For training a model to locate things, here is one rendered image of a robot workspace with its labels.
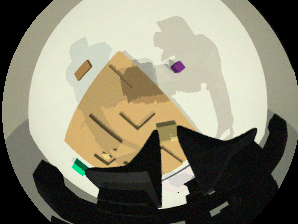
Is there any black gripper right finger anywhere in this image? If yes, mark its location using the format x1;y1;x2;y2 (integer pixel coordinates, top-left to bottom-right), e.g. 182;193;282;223
177;125;257;196

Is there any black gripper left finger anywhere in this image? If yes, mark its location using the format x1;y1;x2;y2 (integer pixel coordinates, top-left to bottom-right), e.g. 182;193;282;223
84;129;162;208

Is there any green rectangular block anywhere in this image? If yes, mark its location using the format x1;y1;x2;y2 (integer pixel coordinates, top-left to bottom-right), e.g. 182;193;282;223
72;159;88;176

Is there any small purple block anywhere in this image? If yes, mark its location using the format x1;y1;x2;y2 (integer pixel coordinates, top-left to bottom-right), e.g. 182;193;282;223
170;60;186;73

